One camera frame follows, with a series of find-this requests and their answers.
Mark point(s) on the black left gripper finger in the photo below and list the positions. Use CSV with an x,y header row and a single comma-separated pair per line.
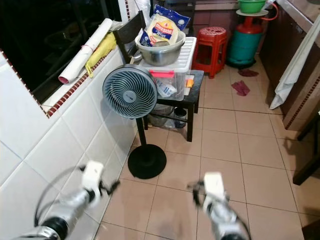
x,y
115,185

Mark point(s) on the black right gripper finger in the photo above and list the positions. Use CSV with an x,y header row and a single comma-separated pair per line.
x,y
191,187

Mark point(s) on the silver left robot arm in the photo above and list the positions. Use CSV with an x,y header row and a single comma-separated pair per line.
x,y
70,210

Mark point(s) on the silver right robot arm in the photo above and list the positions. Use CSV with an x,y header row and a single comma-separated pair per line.
x,y
225,220

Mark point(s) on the small black table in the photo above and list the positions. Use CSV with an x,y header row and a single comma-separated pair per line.
x,y
197,95

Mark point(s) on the small orange object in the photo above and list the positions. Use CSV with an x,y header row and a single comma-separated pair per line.
x,y
189,81

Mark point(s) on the dark furniture leg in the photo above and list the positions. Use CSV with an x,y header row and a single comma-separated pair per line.
x,y
307,170

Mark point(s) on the dark red rag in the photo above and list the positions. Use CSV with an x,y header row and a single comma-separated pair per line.
x,y
248,73

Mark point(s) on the clear storage box white lid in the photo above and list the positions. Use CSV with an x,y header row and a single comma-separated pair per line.
x,y
180,55

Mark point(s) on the yellow cloth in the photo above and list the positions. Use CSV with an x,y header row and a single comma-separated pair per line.
x,y
102,50

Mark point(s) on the large steel mixing bowl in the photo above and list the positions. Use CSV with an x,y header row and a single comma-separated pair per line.
x,y
160,54

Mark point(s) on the white paper roll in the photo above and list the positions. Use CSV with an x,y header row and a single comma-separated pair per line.
x,y
85,50

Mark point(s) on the red plastic stool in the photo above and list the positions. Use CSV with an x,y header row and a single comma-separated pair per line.
x,y
211,40

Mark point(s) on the black wooden chair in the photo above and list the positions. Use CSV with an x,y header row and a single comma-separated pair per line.
x,y
125,35

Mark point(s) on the white hanging towel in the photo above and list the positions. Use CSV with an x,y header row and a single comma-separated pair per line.
x,y
292,75

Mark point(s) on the green gas cylinder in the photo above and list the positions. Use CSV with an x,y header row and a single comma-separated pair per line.
x,y
242,45

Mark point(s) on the yellow wraps packet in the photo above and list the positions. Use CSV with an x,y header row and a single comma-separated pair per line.
x,y
162,30

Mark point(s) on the blue plastic food bag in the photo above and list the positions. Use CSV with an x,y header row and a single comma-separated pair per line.
x,y
177,17

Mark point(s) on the dark brown cabinet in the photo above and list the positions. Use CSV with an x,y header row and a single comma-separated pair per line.
x,y
280,40

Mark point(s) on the green plastic basin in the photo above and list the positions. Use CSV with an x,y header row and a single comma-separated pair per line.
x,y
251,5

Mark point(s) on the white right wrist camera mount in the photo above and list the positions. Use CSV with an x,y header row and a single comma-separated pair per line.
x,y
213,185

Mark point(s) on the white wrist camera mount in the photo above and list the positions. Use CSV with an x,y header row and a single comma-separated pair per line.
x,y
92,174
213,185

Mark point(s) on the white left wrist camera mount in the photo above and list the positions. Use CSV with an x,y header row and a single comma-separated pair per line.
x,y
92,174

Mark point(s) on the grey pedestal fan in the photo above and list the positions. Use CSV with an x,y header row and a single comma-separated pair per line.
x,y
130,92

